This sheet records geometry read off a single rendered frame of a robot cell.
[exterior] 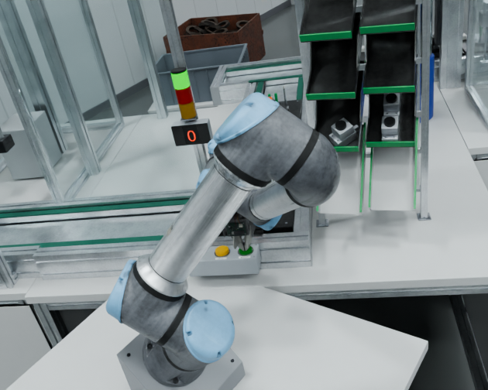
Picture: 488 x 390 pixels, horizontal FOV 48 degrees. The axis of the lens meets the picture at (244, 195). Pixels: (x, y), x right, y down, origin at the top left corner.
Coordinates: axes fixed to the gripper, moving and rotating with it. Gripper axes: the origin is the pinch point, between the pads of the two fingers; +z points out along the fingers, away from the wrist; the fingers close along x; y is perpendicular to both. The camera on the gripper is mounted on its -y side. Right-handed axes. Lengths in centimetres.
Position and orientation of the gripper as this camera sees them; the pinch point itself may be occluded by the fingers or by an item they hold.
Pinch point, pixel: (244, 245)
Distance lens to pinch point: 160.0
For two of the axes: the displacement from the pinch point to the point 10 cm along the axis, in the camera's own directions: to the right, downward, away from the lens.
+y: -1.2, 5.4, -8.3
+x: 9.8, -0.8, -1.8
